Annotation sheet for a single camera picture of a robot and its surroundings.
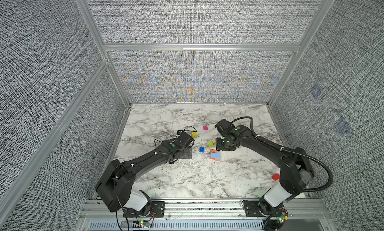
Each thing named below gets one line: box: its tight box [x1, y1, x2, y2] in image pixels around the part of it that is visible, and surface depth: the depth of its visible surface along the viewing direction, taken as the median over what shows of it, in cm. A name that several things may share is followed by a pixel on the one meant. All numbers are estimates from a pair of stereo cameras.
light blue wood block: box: [210, 152, 221, 159], surface depth 92 cm
